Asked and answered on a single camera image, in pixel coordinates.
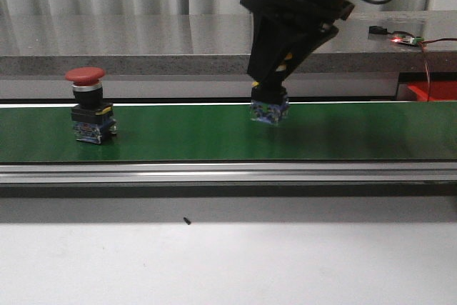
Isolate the grey stone countertop slab right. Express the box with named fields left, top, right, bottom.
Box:
left=294, top=11, right=456, bottom=74

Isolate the aluminium conveyor side rail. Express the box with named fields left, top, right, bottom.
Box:
left=1, top=161, right=456, bottom=186

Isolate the green conveyor belt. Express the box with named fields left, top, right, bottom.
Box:
left=1, top=101, right=456, bottom=164

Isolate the small green circuit board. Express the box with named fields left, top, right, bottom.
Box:
left=391, top=34, right=424, bottom=46

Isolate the black usb plug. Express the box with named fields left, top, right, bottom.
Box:
left=368, top=26, right=389, bottom=36

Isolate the grey stone countertop slab left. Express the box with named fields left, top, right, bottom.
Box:
left=1, top=14, right=253, bottom=76

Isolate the red and brown wire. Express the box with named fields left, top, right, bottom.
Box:
left=416, top=38, right=457, bottom=103

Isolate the red plastic bin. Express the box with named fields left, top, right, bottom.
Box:
left=407, top=81, right=456, bottom=101

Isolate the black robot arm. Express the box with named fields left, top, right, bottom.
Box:
left=240, top=0, right=354, bottom=85

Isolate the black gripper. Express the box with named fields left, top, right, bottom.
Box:
left=240, top=0, right=354, bottom=88

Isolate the grey stone countertop slab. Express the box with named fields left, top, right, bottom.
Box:
left=294, top=11, right=456, bottom=74
left=1, top=14, right=253, bottom=76

